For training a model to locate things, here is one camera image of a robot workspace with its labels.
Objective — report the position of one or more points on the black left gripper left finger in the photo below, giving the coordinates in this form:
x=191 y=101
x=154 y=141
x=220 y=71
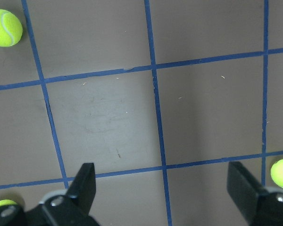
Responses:
x=67 y=208

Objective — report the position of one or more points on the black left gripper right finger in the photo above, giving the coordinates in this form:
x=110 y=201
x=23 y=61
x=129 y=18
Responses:
x=258 y=204

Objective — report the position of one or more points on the tennis ball upper left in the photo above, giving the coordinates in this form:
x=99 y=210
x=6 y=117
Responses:
x=7 y=203

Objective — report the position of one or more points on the tennis ball lower left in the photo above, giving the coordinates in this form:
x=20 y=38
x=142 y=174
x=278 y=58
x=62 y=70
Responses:
x=11 y=29

